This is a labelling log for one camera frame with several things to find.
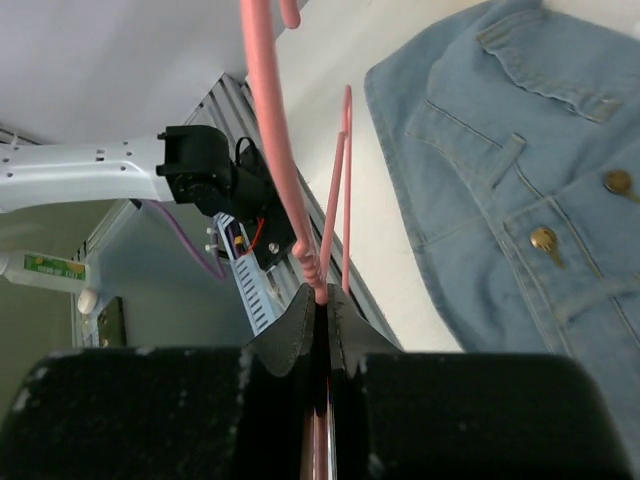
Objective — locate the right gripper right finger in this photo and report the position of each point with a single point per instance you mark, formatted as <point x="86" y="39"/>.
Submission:
<point x="402" y="415"/>

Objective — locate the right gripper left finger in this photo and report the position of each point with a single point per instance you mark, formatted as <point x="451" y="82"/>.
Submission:
<point x="169" y="413"/>

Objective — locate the light blue denim skirt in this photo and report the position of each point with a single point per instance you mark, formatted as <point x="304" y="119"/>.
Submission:
<point x="511" y="136"/>

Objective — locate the pink wire hanger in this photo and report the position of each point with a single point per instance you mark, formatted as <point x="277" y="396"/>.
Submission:
<point x="266" y="90"/>

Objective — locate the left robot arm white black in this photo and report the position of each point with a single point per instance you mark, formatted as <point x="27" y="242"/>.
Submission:
<point x="183" y="164"/>

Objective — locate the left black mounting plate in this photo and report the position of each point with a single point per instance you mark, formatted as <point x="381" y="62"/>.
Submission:
<point x="270" y="233"/>

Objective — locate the white slotted cable duct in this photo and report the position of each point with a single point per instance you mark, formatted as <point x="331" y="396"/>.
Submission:
<point x="246" y="272"/>

